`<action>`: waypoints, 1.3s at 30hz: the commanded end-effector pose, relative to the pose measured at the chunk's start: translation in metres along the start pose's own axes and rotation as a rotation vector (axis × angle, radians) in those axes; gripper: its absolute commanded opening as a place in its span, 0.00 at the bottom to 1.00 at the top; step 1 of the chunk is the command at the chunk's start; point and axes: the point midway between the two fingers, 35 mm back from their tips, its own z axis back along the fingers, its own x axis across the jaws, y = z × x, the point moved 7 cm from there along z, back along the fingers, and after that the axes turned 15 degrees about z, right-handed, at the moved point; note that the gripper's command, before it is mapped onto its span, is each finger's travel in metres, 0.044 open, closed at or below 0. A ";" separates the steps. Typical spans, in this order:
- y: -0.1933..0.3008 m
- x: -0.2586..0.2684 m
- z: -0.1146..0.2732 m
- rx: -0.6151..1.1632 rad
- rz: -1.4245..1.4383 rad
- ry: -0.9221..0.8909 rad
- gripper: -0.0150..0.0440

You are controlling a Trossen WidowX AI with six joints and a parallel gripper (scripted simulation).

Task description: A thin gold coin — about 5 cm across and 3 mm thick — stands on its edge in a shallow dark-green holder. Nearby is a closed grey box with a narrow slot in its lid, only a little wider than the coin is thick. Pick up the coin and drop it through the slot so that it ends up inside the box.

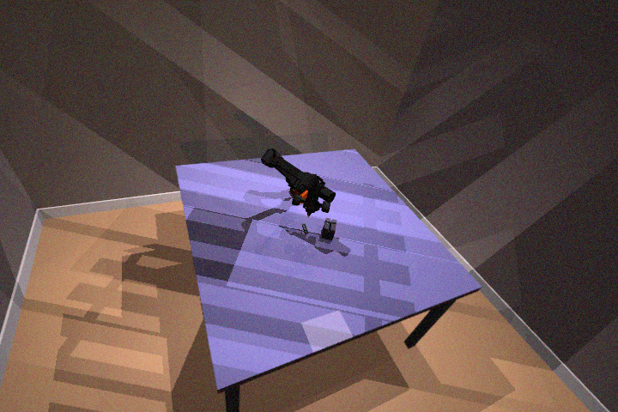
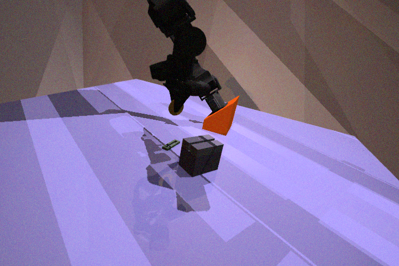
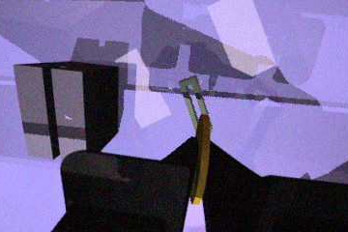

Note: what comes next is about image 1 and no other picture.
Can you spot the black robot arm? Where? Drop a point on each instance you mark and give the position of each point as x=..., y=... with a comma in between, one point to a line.
x=299, y=180

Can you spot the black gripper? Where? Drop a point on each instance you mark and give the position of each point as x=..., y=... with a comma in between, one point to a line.
x=298, y=199

